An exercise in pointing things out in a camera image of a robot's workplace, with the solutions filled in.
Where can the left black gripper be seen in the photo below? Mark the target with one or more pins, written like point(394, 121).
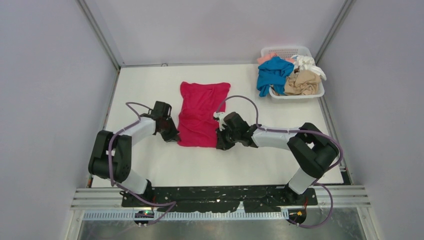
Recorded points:
point(173, 135)

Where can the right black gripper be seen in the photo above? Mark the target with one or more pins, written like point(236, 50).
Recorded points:
point(221, 143)

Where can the magenta t shirt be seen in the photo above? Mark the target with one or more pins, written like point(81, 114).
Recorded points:
point(196, 124)

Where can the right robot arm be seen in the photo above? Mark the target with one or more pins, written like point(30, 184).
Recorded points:
point(313, 151)

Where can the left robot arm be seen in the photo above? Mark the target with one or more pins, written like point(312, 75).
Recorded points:
point(111, 156)

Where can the blue t shirt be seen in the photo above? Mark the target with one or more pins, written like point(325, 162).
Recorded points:
point(273, 73)

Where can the salmon pink t shirt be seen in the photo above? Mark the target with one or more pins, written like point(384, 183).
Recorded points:
point(271, 55)

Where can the beige t shirt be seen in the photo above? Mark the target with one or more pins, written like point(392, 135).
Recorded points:
point(302, 83)

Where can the white plastic basket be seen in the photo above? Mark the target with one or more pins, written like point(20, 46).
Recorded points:
point(286, 52)

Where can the white t shirt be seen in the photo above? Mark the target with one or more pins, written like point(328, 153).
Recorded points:
point(303, 63)

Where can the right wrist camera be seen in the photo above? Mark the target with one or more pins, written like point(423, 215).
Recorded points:
point(219, 117)

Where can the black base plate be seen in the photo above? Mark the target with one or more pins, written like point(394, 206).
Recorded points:
point(224, 199)

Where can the slotted cable duct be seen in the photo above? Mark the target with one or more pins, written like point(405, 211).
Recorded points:
point(150, 215)

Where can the aluminium frame rail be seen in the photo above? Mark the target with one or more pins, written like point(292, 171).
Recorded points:
point(106, 198)

